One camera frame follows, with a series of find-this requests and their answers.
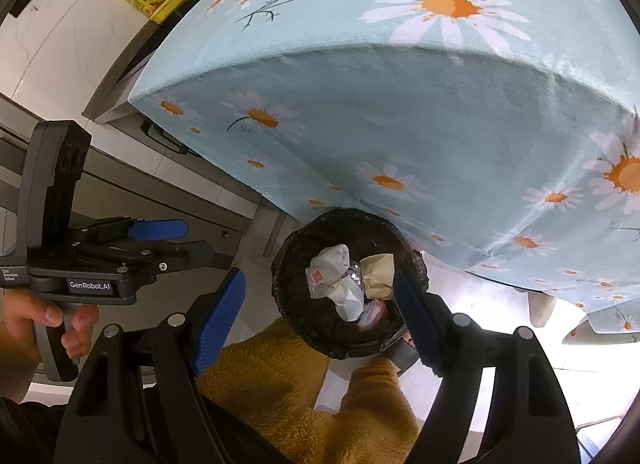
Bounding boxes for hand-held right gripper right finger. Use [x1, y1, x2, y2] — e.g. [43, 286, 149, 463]
[392, 268, 584, 464]

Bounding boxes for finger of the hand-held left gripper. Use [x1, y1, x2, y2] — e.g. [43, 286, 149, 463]
[81, 218, 189, 246]
[74, 239, 217, 273]

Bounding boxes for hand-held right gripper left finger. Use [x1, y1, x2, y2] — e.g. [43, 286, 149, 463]
[52, 266, 282, 464]

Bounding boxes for red and white wrapper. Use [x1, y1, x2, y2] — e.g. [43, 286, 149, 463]
[357, 301, 389, 331]

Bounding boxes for brown paper bag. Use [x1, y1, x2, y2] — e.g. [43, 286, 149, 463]
[359, 253, 397, 302]

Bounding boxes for bin with black liner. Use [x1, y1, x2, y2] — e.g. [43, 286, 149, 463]
[271, 208, 431, 361]

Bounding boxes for clear wrapper with red label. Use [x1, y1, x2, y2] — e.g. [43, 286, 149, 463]
[305, 243, 352, 301]

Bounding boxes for person's left hand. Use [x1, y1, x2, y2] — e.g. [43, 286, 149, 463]
[0, 290, 101, 379]

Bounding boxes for person's foot in slipper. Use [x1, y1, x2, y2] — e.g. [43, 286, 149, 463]
[386, 332, 421, 377]

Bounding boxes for person's yellow fuzzy pants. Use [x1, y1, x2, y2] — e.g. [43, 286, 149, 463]
[197, 318, 422, 464]

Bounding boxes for blue daisy tablecloth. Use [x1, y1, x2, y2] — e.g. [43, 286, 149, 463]
[127, 0, 640, 336]

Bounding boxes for black cabinet handle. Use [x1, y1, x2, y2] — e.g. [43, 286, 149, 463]
[139, 118, 191, 157]

